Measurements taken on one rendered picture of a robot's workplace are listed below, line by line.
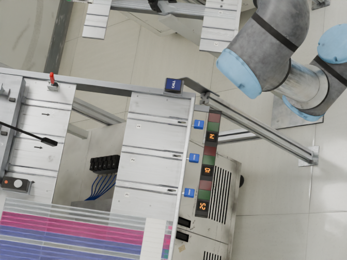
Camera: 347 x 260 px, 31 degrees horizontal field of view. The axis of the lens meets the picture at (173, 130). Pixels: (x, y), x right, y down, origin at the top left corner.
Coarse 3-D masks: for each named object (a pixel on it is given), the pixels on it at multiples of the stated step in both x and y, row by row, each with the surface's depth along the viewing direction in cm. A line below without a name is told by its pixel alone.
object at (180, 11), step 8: (72, 0) 188; (96, 0) 188; (104, 0) 188; (136, 8) 187; (144, 8) 187; (184, 8) 186; (208, 16) 186; (216, 16) 185; (224, 16) 185; (232, 16) 185
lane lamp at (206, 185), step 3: (201, 180) 192; (201, 183) 192; (204, 183) 192; (207, 183) 192; (210, 183) 192; (201, 186) 192; (204, 186) 192; (207, 186) 192; (210, 186) 192; (204, 189) 191; (207, 189) 191; (210, 189) 191
